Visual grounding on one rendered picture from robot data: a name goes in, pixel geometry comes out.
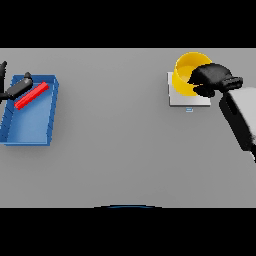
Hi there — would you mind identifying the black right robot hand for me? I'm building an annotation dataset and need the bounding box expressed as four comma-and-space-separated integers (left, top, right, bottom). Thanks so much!
187, 62, 244, 99

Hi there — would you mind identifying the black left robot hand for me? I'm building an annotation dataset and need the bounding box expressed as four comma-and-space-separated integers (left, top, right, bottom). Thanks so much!
0, 60, 34, 104

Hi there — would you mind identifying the yellow bowl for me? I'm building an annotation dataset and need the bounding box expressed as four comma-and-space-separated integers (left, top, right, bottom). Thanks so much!
171, 51, 213, 98

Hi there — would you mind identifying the blue tray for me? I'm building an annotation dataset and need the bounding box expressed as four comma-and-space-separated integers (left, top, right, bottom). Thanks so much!
0, 74, 60, 147

